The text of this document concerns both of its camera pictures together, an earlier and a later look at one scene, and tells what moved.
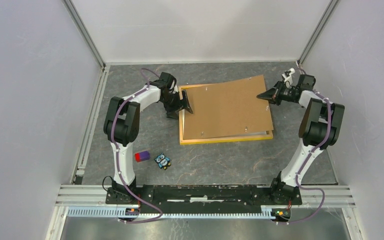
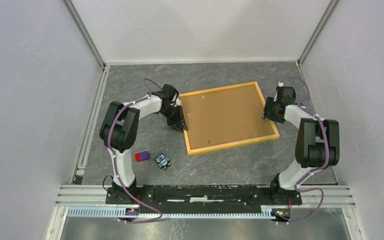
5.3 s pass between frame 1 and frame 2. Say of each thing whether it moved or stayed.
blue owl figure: stayed
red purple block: stayed
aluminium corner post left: stayed
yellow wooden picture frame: moved
